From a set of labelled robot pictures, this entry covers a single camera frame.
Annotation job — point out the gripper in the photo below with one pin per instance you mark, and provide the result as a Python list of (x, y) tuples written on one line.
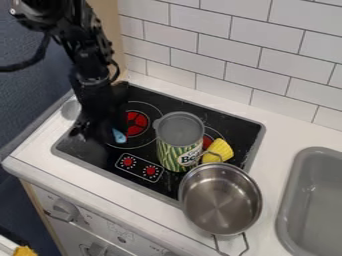
[(95, 101)]

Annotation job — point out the blue ladle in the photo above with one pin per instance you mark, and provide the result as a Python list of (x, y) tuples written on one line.
[(118, 135)]

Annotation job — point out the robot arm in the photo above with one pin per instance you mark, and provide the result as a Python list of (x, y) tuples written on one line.
[(78, 31)]

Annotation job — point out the green striped can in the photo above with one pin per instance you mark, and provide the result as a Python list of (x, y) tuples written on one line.
[(178, 141)]

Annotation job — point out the toy stove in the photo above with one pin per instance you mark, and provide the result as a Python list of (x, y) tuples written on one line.
[(187, 133)]

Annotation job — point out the yellow toy corn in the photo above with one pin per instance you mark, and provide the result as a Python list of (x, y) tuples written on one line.
[(218, 150)]

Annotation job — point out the silver pot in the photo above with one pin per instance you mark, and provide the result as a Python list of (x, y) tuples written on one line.
[(220, 199)]

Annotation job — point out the yellow toy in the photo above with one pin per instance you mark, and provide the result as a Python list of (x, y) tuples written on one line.
[(24, 251)]

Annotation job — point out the toy sink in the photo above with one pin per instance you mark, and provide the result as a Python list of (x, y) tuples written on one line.
[(310, 203)]

